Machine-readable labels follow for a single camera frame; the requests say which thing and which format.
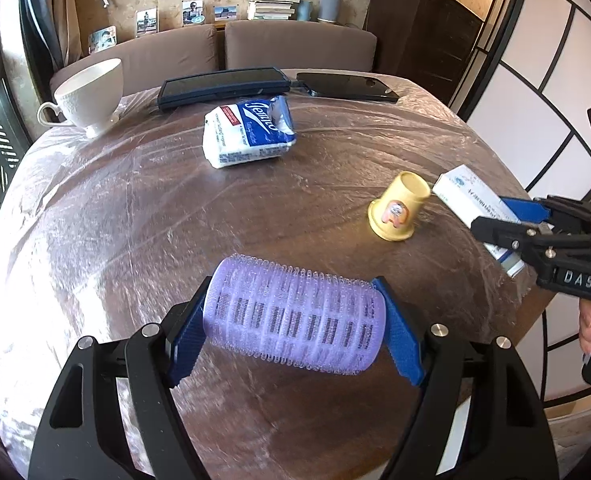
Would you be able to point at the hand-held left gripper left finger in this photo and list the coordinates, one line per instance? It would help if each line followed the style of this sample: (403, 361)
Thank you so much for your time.
(188, 340)

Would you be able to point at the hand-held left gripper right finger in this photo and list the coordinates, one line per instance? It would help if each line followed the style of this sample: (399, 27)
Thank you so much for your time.
(400, 335)

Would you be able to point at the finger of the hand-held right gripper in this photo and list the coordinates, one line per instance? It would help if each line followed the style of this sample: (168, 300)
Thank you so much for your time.
(505, 235)
(525, 208)

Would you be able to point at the white cardboard box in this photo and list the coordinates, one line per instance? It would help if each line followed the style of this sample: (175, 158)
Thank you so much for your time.
(465, 195)

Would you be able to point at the purple hair roller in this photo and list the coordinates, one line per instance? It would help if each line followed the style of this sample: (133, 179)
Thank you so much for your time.
(295, 310)

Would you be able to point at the person's right hand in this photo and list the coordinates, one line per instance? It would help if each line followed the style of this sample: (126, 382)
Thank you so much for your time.
(588, 330)

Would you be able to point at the white panel sliding door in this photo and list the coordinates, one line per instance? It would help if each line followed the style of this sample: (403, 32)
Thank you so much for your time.
(525, 110)

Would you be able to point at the small yellow cup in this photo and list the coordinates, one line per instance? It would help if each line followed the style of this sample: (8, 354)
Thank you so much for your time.
(400, 205)

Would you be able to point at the dark wooden cabinet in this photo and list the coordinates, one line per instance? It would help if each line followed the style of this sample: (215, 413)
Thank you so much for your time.
(420, 35)

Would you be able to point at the soft tissue packet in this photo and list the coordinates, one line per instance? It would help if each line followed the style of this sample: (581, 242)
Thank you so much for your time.
(245, 135)

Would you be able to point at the black smartphone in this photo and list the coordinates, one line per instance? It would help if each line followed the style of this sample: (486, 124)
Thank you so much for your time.
(345, 86)

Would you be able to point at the dark blue flat case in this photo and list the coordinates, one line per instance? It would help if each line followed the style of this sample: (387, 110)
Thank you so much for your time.
(220, 85)

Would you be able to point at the white porcelain teacup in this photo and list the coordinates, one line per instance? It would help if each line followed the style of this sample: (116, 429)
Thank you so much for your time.
(90, 95)

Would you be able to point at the large grey cylindrical cup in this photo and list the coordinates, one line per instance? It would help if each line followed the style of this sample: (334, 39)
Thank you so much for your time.
(329, 9)

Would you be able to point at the brown fabric sofa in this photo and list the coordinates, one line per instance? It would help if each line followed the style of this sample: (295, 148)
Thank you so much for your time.
(175, 50)

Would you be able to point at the small grey cylindrical cup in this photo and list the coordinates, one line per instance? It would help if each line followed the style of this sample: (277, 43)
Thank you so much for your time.
(303, 11)

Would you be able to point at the stack of books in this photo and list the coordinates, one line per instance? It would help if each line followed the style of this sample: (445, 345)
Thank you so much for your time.
(273, 6)

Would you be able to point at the beige curtain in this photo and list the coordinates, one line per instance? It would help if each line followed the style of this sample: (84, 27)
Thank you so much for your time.
(65, 10)

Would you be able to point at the standing photo frame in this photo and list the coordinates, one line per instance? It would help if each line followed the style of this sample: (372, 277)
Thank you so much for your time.
(225, 13)
(147, 22)
(102, 40)
(193, 12)

